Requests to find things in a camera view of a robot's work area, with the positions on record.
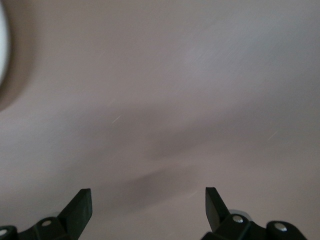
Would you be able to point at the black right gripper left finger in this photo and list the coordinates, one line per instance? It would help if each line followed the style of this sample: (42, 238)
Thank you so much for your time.
(77, 212)

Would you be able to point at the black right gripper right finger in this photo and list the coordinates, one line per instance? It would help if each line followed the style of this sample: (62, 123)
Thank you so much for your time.
(215, 210)

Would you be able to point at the brown table mat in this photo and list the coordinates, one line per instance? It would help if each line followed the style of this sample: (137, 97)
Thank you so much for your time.
(200, 75)

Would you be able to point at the beige plate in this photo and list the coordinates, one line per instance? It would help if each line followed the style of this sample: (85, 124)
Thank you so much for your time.
(2, 37)

